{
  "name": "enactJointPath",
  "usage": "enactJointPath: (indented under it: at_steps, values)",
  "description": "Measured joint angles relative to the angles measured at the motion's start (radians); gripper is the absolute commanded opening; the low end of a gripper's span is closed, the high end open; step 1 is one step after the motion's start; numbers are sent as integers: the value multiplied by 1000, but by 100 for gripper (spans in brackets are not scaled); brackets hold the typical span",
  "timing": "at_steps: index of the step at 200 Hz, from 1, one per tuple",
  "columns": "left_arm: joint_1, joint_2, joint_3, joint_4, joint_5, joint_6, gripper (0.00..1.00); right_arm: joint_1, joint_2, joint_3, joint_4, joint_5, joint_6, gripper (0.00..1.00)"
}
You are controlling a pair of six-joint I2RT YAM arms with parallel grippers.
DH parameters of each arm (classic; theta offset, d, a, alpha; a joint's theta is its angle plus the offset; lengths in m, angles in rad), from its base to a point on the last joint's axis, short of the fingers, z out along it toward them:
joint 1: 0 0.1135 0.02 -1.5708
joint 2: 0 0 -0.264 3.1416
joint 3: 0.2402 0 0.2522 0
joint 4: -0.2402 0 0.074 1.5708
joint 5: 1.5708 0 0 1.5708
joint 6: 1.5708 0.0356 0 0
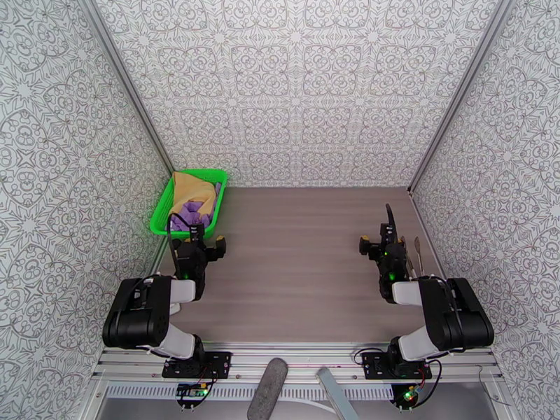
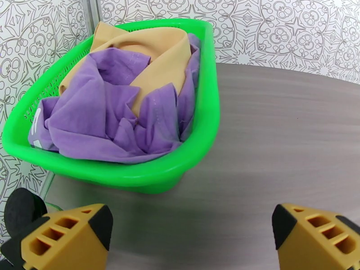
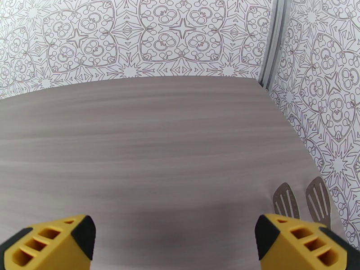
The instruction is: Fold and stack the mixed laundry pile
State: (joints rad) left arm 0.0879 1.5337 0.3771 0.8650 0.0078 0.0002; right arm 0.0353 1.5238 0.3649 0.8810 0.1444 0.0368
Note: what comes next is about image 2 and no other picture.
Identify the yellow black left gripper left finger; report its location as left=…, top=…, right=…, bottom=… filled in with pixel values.
left=0, top=204, right=114, bottom=270

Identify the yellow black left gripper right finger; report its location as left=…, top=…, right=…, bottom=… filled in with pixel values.
left=272, top=203, right=360, bottom=270

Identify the purple t-shirt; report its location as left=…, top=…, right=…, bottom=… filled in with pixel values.
left=27, top=33, right=201, bottom=165

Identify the tan garment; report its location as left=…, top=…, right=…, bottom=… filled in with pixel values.
left=58, top=21, right=192, bottom=118

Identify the green plastic laundry basket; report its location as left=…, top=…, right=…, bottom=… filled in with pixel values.
left=2, top=18, right=221, bottom=194

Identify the aluminium corner post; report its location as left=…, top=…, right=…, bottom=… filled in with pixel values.
left=84, top=0, right=99, bottom=36

